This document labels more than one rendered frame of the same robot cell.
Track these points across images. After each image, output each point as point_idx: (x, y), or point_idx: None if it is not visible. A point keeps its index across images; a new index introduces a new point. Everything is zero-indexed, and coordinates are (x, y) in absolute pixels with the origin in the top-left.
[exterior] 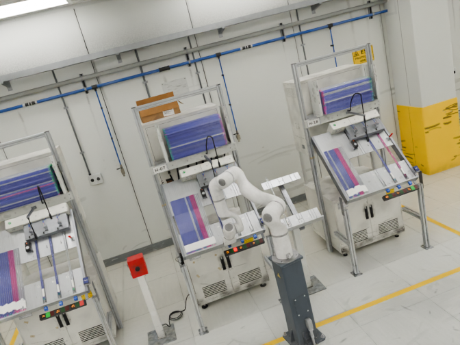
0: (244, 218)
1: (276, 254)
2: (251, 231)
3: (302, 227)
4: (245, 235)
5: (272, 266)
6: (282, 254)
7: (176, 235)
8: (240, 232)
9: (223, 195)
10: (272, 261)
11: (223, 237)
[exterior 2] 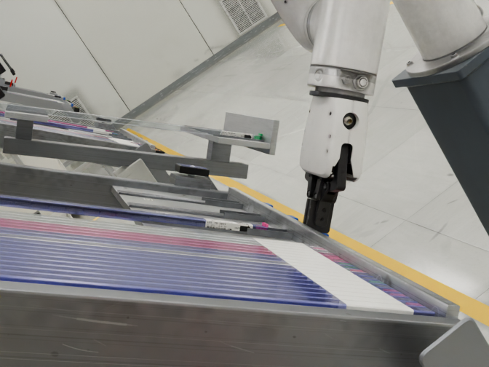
0: (151, 199)
1: (471, 21)
2: (230, 206)
3: (243, 163)
4: (263, 202)
5: None
6: (475, 3)
7: (229, 304)
8: (236, 211)
9: None
10: (484, 53)
11: (348, 105)
